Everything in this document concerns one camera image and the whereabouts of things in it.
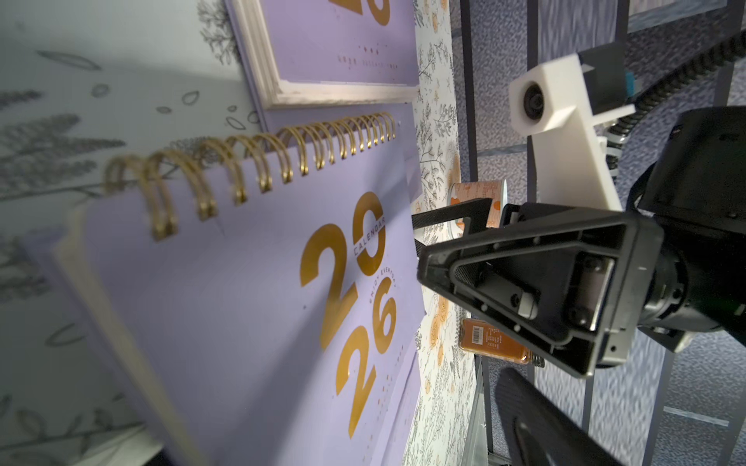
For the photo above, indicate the purple calendar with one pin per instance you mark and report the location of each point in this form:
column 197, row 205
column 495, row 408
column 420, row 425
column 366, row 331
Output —
column 327, row 53
column 262, row 312

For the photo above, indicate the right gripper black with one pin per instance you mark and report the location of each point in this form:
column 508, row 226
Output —
column 568, row 283

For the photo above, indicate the brown jar black lid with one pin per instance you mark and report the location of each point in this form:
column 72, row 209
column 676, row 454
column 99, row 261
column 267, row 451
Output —
column 484, row 339

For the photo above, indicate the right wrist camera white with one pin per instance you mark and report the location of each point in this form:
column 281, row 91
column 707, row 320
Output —
column 558, row 105

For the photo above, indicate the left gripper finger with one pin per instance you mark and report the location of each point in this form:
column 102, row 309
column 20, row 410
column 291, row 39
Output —
column 539, row 433

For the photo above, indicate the white orange round can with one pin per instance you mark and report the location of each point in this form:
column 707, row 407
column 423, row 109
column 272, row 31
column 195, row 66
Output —
column 490, row 196

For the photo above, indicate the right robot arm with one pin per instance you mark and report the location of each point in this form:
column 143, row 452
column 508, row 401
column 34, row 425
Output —
column 695, row 191

